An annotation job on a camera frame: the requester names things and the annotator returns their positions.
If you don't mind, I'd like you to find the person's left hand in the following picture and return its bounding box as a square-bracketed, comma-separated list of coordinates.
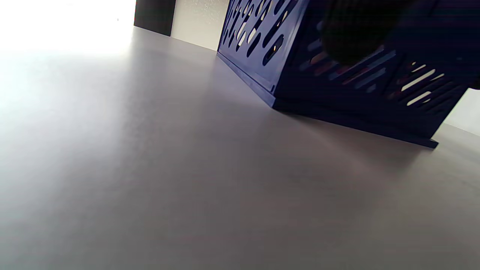
[322, 0, 439, 65]

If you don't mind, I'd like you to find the blue plastic file holder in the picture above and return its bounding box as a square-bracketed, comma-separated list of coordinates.
[217, 0, 480, 149]

